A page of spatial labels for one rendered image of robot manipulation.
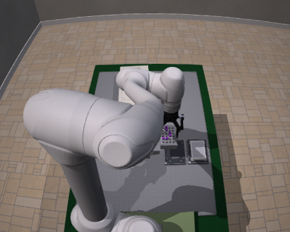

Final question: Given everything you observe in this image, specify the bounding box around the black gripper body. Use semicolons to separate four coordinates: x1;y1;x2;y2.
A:
164;111;179;122

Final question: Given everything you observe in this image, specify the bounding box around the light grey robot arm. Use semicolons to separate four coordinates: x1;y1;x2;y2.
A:
23;67;185;232

